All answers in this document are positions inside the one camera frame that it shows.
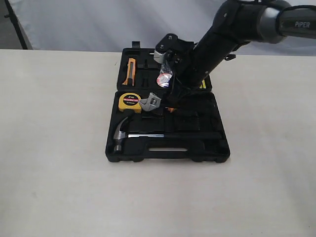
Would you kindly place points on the black electrical tape roll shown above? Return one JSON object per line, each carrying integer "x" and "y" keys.
{"x": 165, "y": 75}

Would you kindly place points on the claw hammer black grip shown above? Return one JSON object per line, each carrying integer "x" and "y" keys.
{"x": 120, "y": 135}

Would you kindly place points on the orange handled pliers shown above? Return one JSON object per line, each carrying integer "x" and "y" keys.
{"x": 171, "y": 110}

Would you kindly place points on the black plastic tool case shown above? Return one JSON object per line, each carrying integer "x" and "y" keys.
{"x": 195, "y": 113}

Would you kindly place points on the orange utility knife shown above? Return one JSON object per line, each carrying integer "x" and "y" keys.
{"x": 131, "y": 71}

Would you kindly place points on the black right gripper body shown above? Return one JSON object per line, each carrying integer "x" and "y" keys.
{"x": 187, "y": 70}

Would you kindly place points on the black backdrop stand pole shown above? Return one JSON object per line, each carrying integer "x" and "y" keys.
{"x": 15, "y": 22}

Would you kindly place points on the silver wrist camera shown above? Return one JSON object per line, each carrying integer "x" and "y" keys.
{"x": 168, "y": 45}

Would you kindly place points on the yellow tape measure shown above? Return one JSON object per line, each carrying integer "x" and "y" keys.
{"x": 129, "y": 101}

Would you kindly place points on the yellow screwdriver right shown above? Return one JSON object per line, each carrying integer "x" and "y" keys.
{"x": 203, "y": 85}

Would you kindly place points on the adjustable wrench black handle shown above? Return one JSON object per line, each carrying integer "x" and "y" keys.
{"x": 153, "y": 105}

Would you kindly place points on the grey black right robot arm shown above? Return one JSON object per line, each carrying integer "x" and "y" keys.
{"x": 236, "y": 23}

